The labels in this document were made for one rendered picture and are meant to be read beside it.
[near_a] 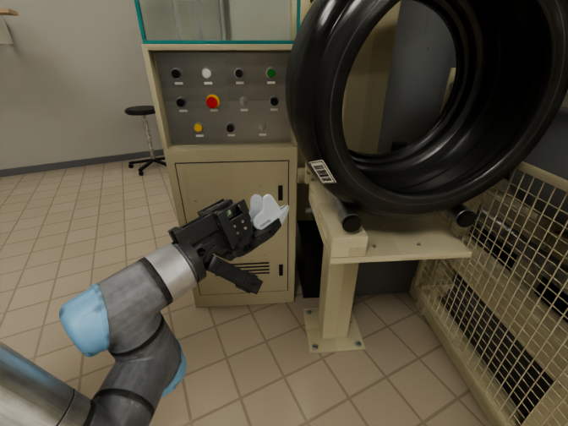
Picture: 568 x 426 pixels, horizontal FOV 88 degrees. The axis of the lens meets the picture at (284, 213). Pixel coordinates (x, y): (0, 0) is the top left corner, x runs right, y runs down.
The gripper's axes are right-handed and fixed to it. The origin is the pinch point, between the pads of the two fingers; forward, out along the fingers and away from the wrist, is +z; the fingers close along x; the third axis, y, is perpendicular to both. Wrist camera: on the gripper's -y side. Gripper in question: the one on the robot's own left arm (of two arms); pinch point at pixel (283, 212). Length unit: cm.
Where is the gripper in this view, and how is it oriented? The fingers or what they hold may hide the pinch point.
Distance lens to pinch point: 55.0
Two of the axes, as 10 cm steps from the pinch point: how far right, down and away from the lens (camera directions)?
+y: -3.3, -8.9, -3.3
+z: 7.0, -4.6, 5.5
